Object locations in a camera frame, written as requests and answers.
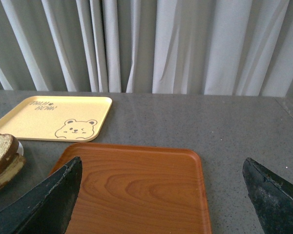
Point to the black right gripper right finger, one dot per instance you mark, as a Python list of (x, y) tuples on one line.
[(271, 196)]

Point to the grey white curtain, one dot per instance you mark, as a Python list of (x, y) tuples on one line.
[(210, 47)]

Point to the yellow bear tray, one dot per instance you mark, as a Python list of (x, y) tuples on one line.
[(57, 118)]

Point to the brown wooden tray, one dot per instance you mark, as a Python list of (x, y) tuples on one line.
[(138, 190)]

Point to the white round plate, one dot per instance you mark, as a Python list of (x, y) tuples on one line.
[(20, 149)]

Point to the bread slice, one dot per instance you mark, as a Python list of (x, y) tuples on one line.
[(8, 149), (12, 170)]

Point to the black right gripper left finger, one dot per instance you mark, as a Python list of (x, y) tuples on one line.
[(48, 207)]

